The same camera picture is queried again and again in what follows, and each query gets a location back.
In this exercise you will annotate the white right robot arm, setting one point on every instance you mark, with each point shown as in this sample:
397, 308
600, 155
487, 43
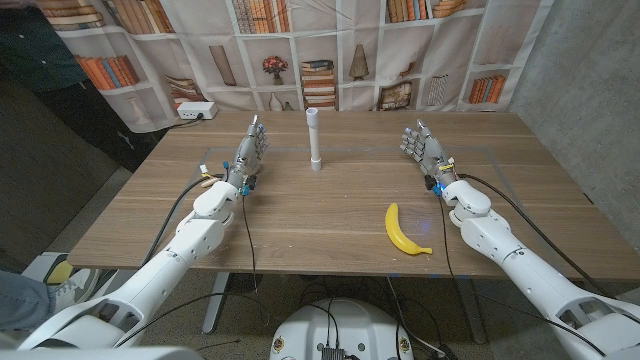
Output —
500, 240

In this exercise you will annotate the white pipe connector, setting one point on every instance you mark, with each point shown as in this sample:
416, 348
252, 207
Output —
312, 117
316, 164

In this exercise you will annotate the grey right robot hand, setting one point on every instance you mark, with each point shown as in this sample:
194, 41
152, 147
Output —
430, 152

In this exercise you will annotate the yellow toy banana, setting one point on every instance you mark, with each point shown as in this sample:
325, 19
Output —
395, 235

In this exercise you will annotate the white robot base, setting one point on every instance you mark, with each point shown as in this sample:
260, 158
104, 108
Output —
350, 325

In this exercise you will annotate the white plastic pipe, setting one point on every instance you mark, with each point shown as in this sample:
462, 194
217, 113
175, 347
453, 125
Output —
314, 142

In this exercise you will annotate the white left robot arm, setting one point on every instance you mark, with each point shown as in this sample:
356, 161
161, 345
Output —
165, 270

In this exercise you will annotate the person in dark clothes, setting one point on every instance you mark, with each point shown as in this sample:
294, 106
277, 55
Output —
30, 50

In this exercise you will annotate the yellow and white base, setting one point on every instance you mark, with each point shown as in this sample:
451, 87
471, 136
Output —
60, 272

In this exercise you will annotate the grey metal table leg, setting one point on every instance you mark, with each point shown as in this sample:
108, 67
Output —
216, 305
472, 315

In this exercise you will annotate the white power strip box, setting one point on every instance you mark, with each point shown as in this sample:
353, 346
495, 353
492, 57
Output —
195, 110

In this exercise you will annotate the person in blue jeans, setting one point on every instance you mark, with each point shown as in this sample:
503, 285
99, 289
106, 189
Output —
20, 300

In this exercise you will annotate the printed bookshelf backdrop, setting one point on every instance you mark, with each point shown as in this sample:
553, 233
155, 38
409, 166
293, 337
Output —
350, 30

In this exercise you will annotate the white robot torso edge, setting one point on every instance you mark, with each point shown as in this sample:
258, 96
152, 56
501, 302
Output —
100, 354

